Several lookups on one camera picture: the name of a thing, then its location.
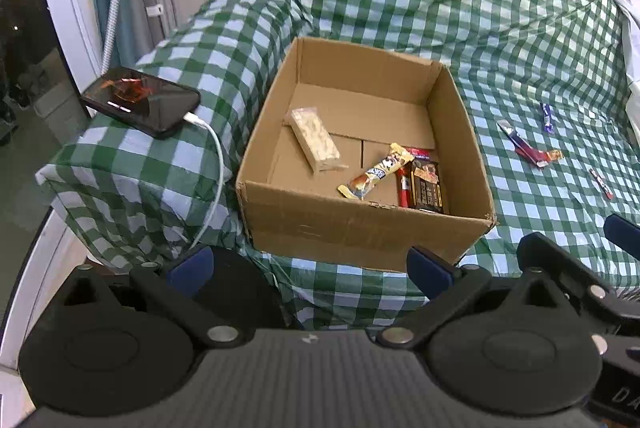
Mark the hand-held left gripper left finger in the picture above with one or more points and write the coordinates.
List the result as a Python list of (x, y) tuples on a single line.
[(192, 265)]

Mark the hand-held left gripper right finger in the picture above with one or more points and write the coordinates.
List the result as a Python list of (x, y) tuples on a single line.
[(430, 270)]

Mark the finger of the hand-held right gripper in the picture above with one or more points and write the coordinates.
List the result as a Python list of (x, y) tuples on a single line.
[(620, 235), (555, 258)]

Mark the dark brown chocolate packet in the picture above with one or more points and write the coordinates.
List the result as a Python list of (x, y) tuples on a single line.
[(427, 188)]

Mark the red snack packet white print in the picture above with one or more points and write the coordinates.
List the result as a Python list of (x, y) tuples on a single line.
[(403, 188)]

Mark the cardboard box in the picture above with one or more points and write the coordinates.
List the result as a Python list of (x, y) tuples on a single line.
[(350, 233)]

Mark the yellow brown snack bar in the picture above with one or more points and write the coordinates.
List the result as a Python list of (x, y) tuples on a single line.
[(375, 175)]

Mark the purple snack packet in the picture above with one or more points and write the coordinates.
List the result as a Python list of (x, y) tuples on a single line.
[(547, 116)]

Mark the white nougat bar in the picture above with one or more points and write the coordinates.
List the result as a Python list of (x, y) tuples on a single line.
[(315, 141)]

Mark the thin red white stick packet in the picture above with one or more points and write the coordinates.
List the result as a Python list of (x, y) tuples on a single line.
[(600, 183)]

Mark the small orange candy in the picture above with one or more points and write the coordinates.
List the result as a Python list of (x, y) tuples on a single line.
[(555, 155)]

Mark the black smartphone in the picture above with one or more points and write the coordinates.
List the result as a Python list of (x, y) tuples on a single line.
[(142, 101)]

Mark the grey container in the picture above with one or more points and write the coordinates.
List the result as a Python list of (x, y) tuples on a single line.
[(55, 111)]

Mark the dark shoes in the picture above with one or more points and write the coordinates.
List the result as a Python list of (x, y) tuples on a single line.
[(17, 101)]

